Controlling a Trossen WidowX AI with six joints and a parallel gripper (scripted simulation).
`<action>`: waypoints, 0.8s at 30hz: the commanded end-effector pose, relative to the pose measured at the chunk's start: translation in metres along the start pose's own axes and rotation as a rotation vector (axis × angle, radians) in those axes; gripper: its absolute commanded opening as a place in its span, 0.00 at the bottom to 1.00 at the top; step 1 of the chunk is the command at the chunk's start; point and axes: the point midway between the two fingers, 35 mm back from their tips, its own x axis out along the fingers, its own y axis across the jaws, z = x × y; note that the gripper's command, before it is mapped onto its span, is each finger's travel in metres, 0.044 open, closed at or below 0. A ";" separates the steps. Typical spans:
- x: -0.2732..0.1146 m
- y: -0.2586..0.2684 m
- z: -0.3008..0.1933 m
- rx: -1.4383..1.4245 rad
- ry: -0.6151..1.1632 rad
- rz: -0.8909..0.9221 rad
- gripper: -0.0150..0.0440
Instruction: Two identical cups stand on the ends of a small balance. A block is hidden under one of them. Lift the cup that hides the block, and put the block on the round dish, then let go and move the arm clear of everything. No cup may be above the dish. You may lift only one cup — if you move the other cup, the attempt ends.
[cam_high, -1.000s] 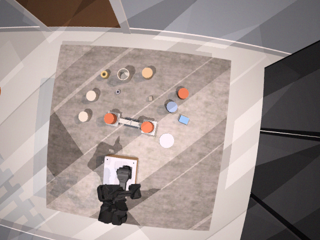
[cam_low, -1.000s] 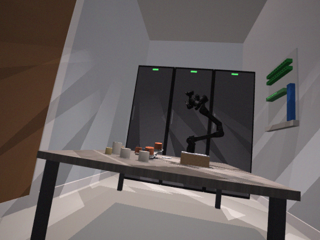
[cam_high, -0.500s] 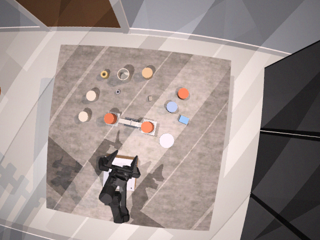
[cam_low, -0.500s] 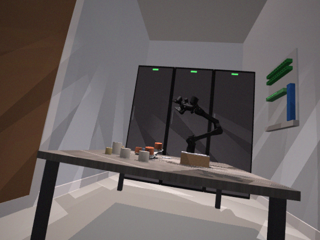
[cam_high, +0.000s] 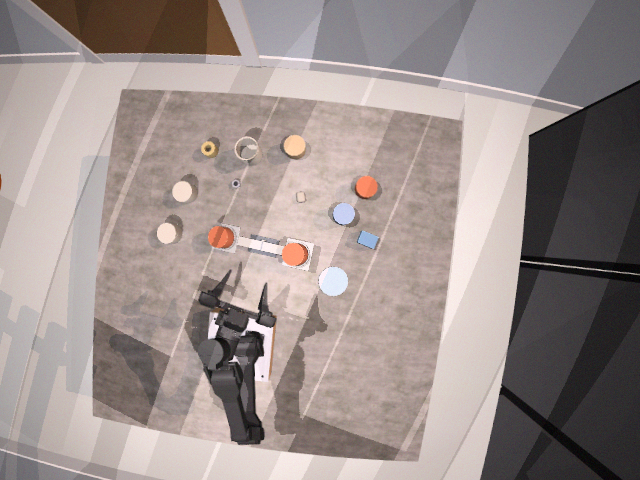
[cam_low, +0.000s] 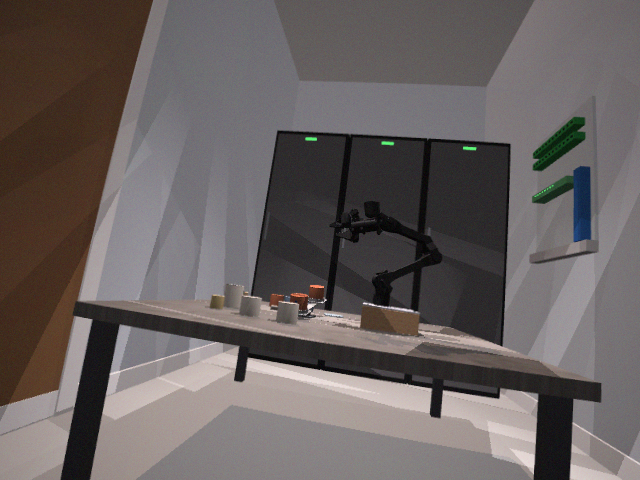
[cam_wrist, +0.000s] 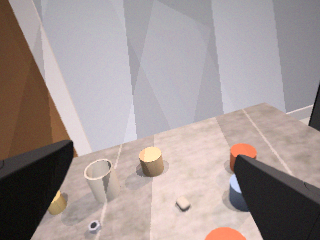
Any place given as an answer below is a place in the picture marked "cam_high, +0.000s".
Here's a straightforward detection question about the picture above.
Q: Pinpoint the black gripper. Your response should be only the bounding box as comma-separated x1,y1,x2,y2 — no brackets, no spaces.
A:
199,269,277,341

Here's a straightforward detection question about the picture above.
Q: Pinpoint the small blue block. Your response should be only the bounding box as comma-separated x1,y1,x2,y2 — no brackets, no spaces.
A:
357,231,379,249

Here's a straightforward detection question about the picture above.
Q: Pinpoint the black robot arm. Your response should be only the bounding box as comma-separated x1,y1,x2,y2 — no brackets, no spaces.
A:
198,308,265,445

